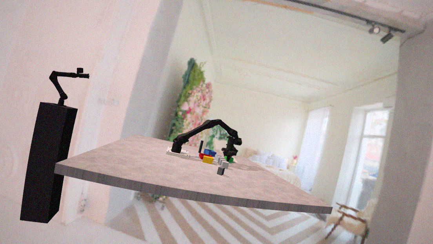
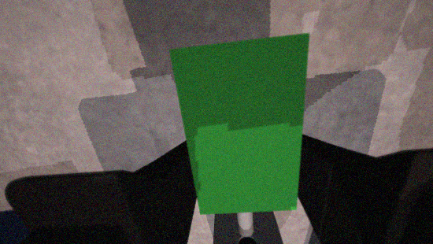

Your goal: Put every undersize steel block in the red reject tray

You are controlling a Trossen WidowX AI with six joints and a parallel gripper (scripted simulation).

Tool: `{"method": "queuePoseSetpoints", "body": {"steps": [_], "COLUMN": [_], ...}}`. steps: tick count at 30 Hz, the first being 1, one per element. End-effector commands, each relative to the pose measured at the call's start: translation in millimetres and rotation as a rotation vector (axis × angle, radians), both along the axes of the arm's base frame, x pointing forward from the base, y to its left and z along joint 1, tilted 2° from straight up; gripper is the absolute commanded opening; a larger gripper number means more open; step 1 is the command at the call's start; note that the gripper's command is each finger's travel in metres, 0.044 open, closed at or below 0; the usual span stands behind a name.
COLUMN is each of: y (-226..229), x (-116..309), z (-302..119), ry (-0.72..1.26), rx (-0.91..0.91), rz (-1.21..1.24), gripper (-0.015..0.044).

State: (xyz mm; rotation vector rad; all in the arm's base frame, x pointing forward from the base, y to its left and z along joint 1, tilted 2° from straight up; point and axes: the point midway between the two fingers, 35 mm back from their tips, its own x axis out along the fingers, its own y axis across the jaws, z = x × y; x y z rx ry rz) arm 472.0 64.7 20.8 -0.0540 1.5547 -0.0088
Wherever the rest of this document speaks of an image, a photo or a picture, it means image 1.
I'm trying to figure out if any red tray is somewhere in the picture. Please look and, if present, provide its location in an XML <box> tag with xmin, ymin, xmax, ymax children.
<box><xmin>199</xmin><ymin>153</ymin><xmax>212</xmax><ymax>159</ymax></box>

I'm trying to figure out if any yellow block with grey metal pin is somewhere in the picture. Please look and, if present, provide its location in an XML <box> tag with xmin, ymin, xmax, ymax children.
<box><xmin>202</xmin><ymin>155</ymin><xmax>218</xmax><ymax>164</ymax></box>

